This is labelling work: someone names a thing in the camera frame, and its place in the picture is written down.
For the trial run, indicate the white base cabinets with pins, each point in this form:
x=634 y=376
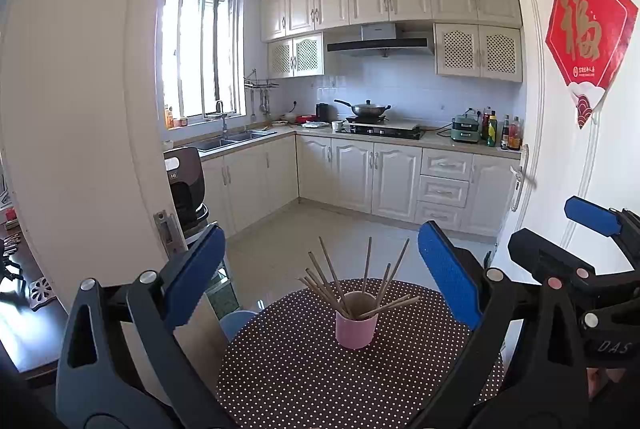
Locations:
x=350 y=174

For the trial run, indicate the steel wok with lid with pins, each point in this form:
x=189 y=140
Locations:
x=369 y=110

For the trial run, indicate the red diamond wall poster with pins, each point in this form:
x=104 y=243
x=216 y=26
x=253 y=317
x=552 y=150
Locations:
x=585 y=34

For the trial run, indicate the black air fryer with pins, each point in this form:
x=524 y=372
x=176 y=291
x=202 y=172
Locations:
x=185 y=189

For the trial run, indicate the steel double sink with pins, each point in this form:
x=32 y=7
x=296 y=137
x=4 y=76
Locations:
x=230 y=140

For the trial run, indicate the chrome faucet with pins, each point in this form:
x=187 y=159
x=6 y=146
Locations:
x=223 y=121

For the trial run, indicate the white ornate trivet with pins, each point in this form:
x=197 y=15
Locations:
x=41 y=294

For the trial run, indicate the small orange bottle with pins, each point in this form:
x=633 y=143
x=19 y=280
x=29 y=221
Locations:
x=169 y=119

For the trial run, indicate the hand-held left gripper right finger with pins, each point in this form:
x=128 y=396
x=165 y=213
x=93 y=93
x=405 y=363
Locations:
x=447 y=276

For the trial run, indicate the blue round stool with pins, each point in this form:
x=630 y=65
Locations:
x=235 y=324

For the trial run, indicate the green electric cooker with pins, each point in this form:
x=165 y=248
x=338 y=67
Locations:
x=465 y=129

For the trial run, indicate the black kettle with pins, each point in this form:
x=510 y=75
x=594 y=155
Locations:
x=322 y=111

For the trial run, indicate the pink cup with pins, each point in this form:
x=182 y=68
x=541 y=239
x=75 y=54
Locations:
x=355 y=334

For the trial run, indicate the white plate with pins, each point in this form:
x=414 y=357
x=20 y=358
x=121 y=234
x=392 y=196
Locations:
x=315 y=125

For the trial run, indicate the light wooden board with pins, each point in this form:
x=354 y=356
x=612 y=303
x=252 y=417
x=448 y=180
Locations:
x=200 y=349

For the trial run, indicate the kitchen window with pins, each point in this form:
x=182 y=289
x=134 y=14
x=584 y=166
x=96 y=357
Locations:
x=200 y=54

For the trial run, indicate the black gas stove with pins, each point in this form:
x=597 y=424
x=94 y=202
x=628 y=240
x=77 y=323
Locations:
x=380 y=130

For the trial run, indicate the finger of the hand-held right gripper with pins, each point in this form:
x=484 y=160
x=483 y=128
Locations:
x=592 y=216
x=537 y=256

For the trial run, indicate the dark red bottle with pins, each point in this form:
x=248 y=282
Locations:
x=484 y=124

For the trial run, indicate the metal shelf rack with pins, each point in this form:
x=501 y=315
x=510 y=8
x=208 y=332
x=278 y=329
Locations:
x=222 y=289

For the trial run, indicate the range hood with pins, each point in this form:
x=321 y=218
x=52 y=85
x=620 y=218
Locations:
x=380 y=44

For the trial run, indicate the dark sauce bottle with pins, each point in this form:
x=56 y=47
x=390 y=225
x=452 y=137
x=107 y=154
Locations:
x=505 y=136

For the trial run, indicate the white mug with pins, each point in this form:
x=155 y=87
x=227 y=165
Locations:
x=338 y=126

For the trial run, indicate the bunch of wooden chopsticks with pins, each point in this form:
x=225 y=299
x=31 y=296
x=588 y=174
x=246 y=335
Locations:
x=344 y=306

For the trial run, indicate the hanging kitchen utensils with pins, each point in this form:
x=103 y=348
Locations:
x=262 y=101

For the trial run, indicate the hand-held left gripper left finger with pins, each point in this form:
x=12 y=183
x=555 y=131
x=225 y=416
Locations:
x=195 y=274

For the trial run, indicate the green bottle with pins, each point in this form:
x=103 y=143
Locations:
x=492 y=133

